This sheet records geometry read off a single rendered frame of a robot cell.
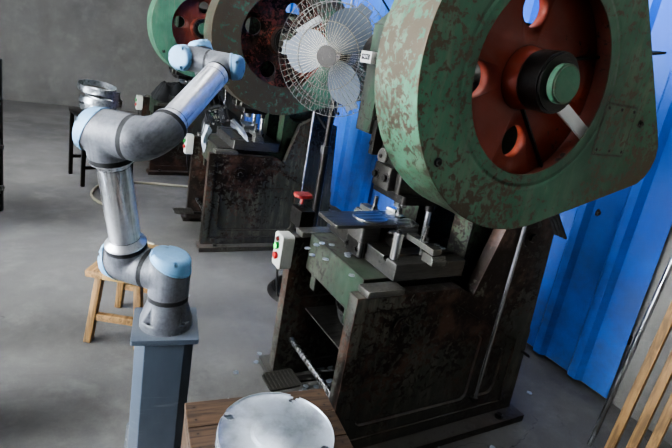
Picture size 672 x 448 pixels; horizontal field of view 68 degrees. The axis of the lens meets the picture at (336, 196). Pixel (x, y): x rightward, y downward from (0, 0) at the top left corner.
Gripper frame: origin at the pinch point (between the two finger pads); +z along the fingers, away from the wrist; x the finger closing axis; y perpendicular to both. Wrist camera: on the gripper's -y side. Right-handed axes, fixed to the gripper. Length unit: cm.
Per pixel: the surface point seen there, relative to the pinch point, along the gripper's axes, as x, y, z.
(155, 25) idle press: -43, -259, -98
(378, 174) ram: 48, 7, 20
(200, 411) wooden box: -21, 48, 64
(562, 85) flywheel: 85, 61, 1
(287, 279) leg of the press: 9, -13, 55
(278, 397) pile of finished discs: -1, 46, 68
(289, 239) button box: 13.6, -8.5, 38.7
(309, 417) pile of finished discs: 6, 53, 71
